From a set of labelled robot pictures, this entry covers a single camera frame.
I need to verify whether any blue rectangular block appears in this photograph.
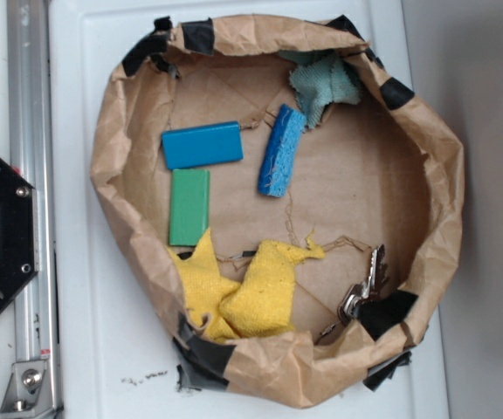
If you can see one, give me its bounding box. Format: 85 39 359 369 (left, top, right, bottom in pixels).
161 121 244 170

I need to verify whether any green rectangular block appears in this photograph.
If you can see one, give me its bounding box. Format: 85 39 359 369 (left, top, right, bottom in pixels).
169 169 210 246

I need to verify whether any brown paper bag bin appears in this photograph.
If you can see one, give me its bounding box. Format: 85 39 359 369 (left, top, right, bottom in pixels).
90 15 465 408

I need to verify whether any blue sponge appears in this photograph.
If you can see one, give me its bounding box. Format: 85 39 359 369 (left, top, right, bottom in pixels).
258 104 307 197

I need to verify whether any yellow cloth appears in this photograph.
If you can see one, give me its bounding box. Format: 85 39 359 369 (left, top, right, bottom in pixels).
169 230 326 343

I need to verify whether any silver keys bunch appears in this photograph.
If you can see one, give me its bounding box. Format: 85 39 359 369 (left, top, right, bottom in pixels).
337 244 389 326

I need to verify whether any teal cloth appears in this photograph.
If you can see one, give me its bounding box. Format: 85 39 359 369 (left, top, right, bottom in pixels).
278 50 362 129

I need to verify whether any white tray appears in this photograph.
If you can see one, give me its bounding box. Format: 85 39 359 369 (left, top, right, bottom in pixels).
49 1 449 418

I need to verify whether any aluminium extrusion rail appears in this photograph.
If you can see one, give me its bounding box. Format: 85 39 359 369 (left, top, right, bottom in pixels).
6 1 63 418

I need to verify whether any metal corner bracket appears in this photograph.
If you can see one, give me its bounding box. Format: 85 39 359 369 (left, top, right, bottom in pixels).
0 360 54 418

